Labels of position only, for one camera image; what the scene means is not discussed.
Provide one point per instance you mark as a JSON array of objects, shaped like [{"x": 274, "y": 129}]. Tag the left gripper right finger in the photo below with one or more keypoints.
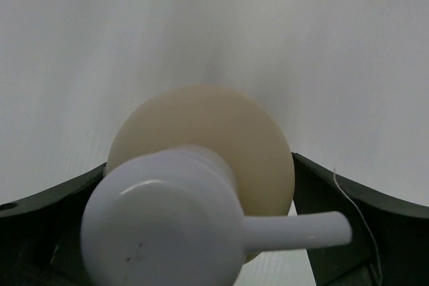
[{"x": 390, "y": 235}]

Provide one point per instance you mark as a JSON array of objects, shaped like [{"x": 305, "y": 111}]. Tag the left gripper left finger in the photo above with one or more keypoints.
[{"x": 40, "y": 243}]

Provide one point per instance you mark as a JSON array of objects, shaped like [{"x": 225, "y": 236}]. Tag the cream pump bottle floral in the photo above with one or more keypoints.
[{"x": 197, "y": 180}]

